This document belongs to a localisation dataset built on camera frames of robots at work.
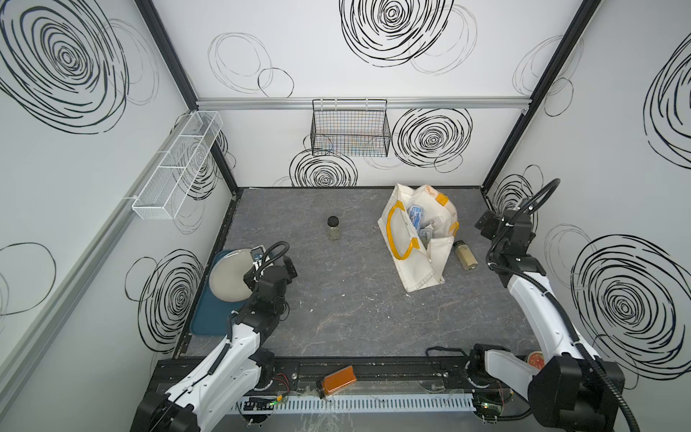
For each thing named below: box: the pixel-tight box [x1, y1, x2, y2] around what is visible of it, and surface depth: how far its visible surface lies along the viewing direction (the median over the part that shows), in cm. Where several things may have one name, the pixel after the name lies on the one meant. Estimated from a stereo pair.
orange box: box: [323, 365, 358, 395], surface depth 72 cm
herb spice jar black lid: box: [326, 216, 342, 241], surface depth 99 cm
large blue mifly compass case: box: [409, 205, 422, 230], surface depth 101 cm
